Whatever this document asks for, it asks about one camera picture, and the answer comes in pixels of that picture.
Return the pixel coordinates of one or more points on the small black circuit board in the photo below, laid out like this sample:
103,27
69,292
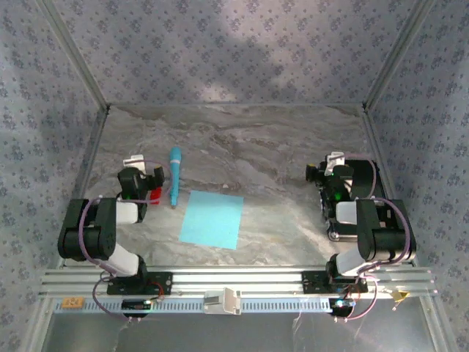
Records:
137,304
342,303

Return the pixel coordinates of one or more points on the orange label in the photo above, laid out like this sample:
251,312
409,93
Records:
73,303

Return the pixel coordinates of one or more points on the light blue paper sheet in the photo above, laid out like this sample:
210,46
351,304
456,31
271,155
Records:
212,220

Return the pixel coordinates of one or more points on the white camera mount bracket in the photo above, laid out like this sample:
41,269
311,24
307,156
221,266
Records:
223,302

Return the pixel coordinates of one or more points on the aluminium mounting rail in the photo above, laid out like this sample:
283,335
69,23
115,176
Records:
238,278

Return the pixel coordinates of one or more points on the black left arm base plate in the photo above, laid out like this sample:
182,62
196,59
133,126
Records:
161,284

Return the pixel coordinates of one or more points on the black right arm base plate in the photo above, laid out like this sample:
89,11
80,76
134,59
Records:
311,282

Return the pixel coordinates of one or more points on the aluminium table side rail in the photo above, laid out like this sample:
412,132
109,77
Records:
85,183
375,146

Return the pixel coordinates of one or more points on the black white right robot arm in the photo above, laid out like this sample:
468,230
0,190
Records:
381,234

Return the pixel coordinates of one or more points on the black ridged box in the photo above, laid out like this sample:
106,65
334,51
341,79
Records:
364,176

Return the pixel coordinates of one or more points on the yellow tape tag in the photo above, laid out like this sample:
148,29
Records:
400,295

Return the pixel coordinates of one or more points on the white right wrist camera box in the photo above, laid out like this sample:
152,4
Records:
335,161

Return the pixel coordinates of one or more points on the light blue pen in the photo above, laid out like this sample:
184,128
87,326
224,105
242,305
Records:
175,172

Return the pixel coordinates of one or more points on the aluminium frame post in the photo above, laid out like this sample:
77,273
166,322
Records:
395,55
79,55

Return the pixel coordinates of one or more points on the small red object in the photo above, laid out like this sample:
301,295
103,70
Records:
156,195

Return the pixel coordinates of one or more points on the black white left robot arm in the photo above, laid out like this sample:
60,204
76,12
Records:
91,234

